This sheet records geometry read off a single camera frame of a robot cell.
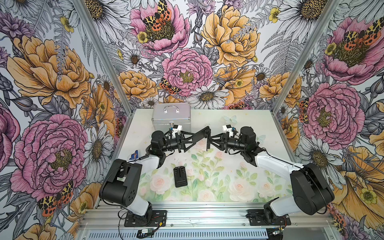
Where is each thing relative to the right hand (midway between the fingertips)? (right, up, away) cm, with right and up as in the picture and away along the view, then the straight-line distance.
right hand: (209, 141), depth 78 cm
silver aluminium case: (-19, +16, +23) cm, 34 cm away
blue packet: (-44, -10, +15) cm, 47 cm away
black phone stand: (-16, -21, +8) cm, 27 cm away
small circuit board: (-32, -42, -6) cm, 53 cm away
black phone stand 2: (-1, +4, +3) cm, 5 cm away
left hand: (-7, 0, +1) cm, 7 cm away
